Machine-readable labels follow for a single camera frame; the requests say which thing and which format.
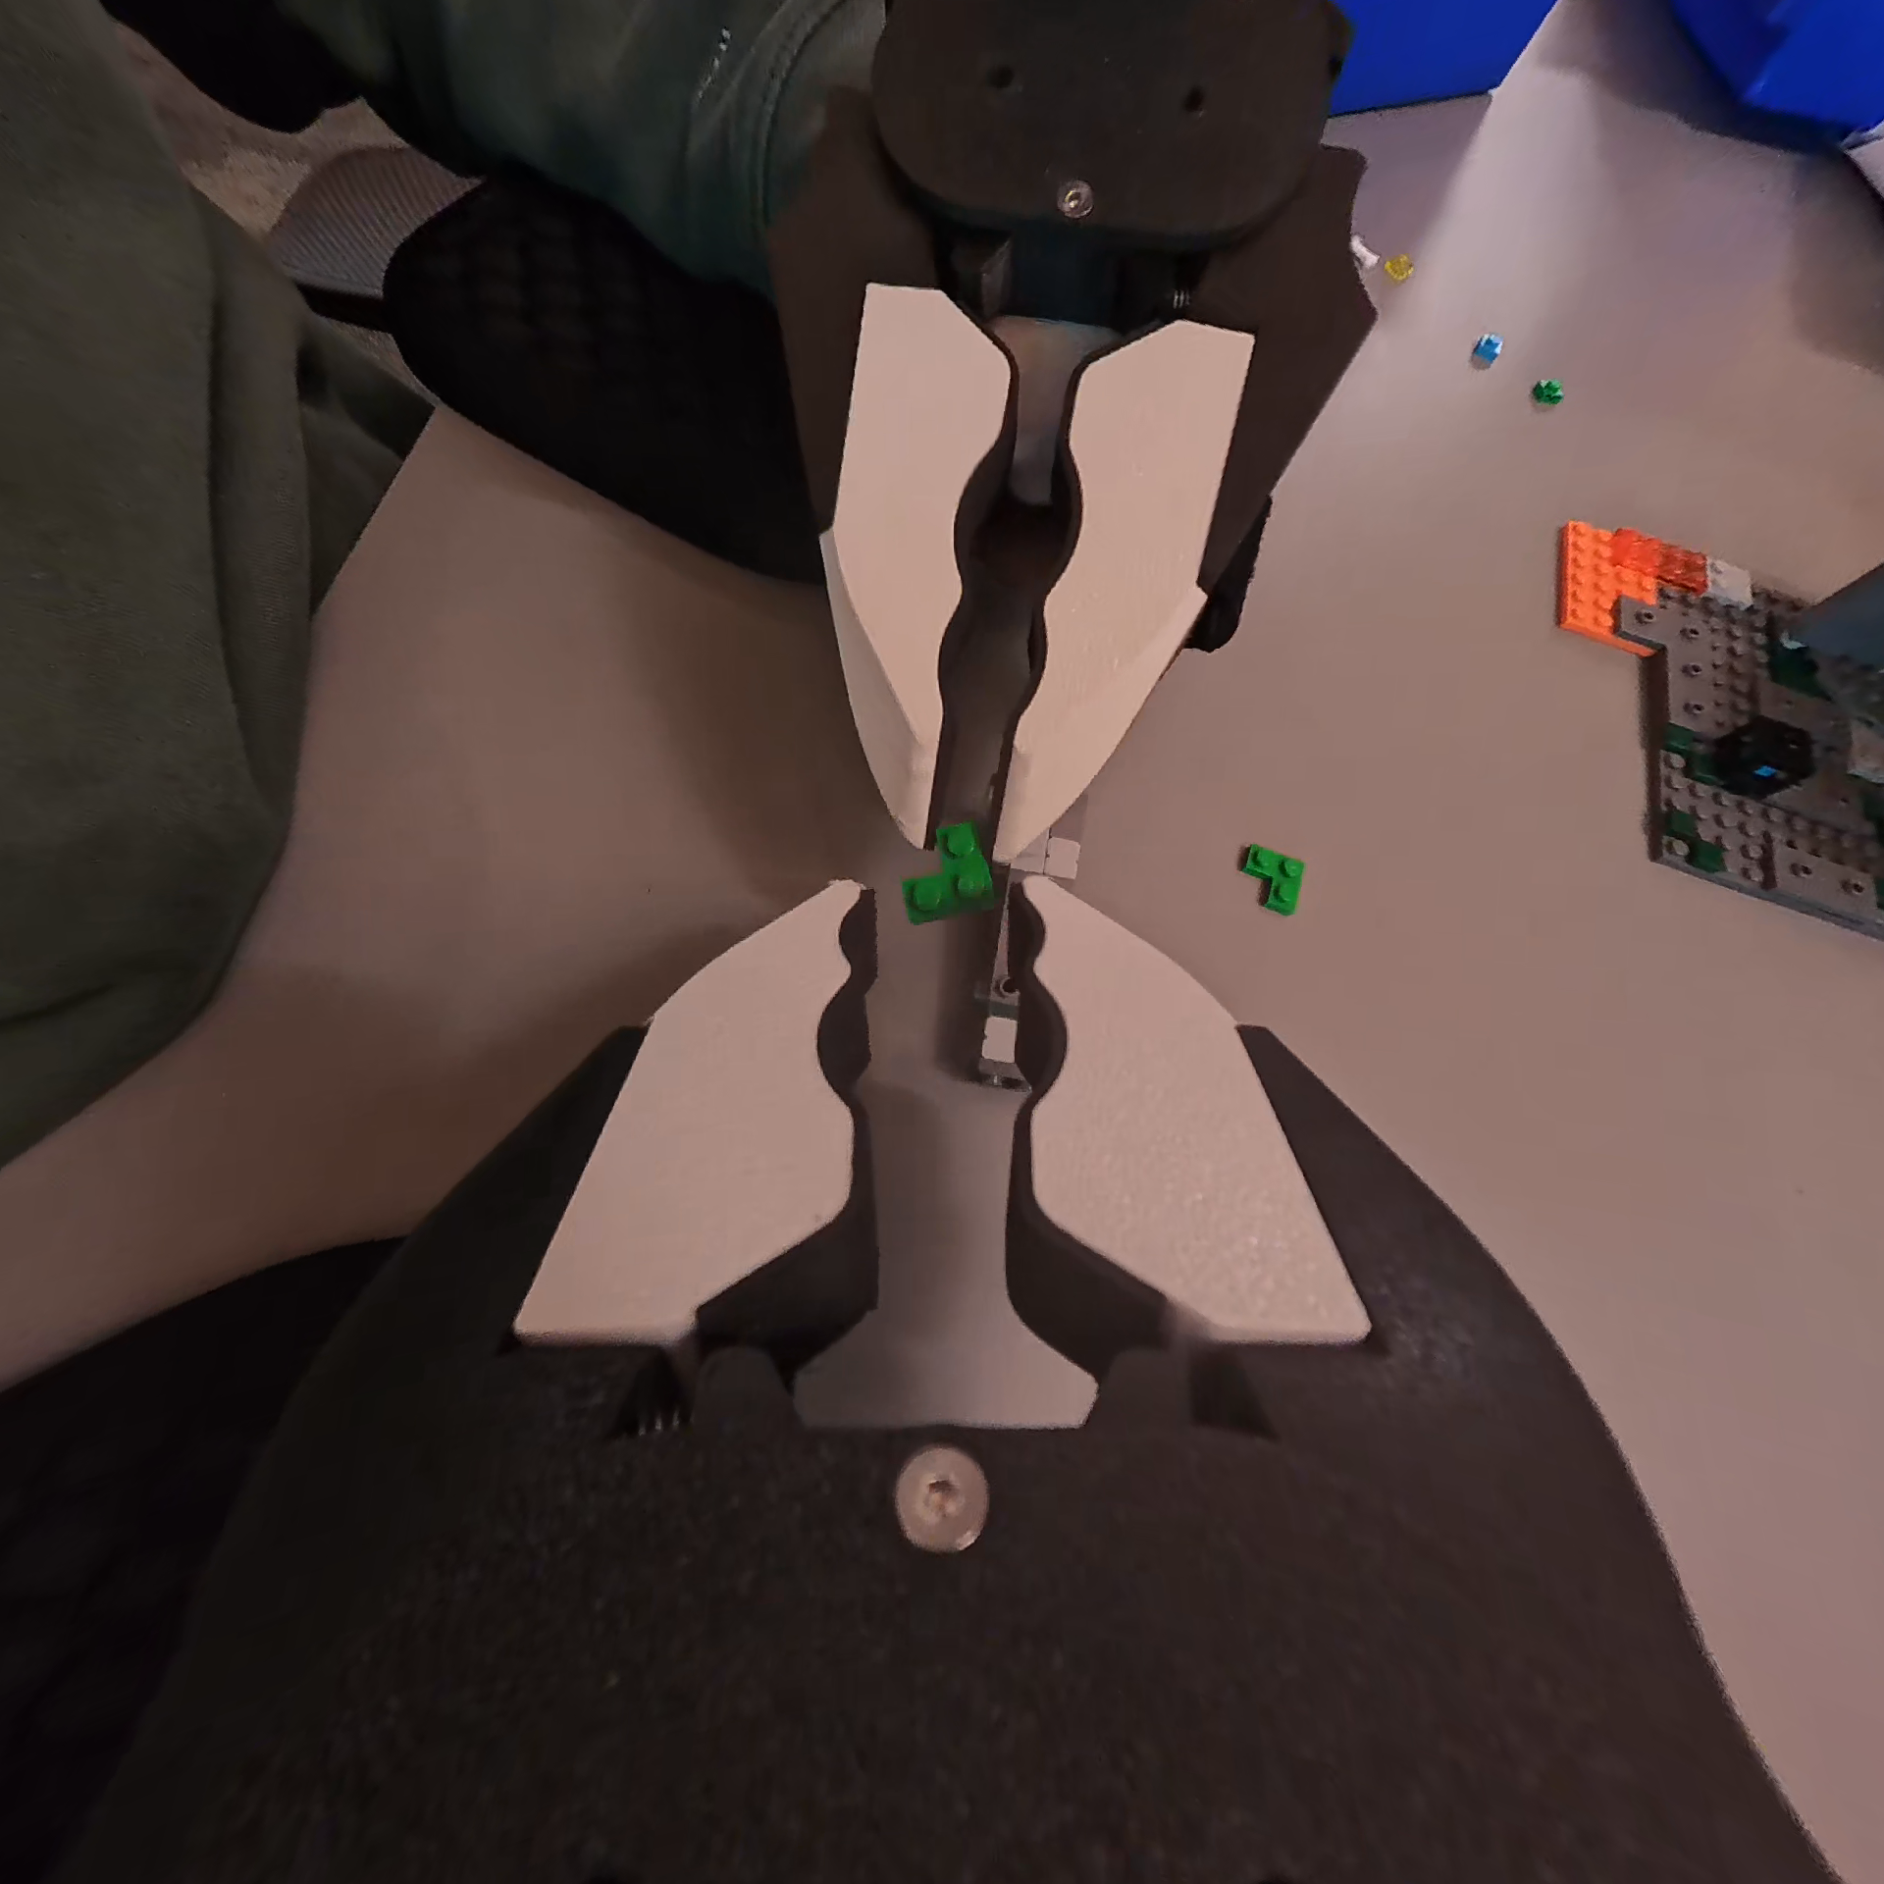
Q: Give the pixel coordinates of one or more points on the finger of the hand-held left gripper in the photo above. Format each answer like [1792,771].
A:
[1164,500]
[898,531]

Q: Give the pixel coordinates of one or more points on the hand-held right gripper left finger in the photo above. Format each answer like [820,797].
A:
[707,1164]

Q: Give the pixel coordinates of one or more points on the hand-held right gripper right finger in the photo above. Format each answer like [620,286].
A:
[1193,1164]

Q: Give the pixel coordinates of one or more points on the grey white brick column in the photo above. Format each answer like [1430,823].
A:
[1000,1002]

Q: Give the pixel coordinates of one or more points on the bright green corner plate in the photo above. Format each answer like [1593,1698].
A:
[1273,876]
[949,876]

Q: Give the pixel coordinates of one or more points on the person's left forearm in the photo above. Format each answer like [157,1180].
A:
[648,119]

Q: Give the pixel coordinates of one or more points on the black quilted wrist rest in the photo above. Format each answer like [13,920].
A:
[562,356]
[119,1591]

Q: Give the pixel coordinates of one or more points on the orange brick plate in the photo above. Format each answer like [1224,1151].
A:
[1636,575]

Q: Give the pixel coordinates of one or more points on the grey green brick tower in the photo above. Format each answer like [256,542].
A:
[1768,797]

